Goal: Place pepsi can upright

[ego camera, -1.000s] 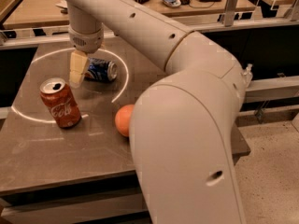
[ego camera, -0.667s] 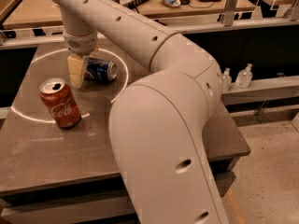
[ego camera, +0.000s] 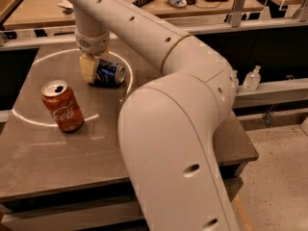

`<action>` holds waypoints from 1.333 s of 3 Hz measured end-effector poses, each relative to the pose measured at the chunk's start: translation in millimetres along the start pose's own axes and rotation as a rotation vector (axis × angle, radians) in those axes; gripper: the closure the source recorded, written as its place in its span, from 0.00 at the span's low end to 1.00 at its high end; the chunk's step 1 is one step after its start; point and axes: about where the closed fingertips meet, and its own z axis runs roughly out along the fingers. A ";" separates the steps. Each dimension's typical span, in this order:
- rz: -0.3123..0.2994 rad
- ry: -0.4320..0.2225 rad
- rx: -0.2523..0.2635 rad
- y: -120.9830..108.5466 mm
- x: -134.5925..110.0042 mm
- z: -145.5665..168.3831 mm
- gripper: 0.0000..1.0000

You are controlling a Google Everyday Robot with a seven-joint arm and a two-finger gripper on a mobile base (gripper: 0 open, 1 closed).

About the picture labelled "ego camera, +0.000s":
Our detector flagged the grey metal post right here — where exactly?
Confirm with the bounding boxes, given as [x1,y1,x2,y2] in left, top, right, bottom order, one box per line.
[229,0,245,27]

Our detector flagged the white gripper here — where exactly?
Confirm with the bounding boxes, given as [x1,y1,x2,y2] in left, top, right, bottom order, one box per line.
[75,30,110,84]

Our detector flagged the clear sanitizer bottle right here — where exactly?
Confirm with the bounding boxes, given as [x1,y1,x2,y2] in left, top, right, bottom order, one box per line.
[243,65,261,90]

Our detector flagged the blue white cloth mask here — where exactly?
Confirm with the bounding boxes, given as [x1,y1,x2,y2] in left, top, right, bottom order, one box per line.
[167,0,187,8]

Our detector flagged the white papers on desk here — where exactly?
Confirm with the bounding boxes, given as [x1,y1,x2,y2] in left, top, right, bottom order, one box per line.
[58,0,73,9]

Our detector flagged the grey drawer cabinet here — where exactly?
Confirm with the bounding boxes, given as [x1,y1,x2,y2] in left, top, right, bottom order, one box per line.
[0,162,248,231]

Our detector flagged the red coca-cola can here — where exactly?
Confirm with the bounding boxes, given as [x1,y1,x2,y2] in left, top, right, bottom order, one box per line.
[41,80,84,133]

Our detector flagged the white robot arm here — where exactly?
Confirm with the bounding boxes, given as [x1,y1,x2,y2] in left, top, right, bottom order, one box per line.
[68,0,240,231]

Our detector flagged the wooden desk background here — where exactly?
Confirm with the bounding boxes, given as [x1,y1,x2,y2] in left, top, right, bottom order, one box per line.
[4,0,263,35]

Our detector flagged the blue pepsi can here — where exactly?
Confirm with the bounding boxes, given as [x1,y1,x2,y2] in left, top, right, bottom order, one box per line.
[94,60,126,87]

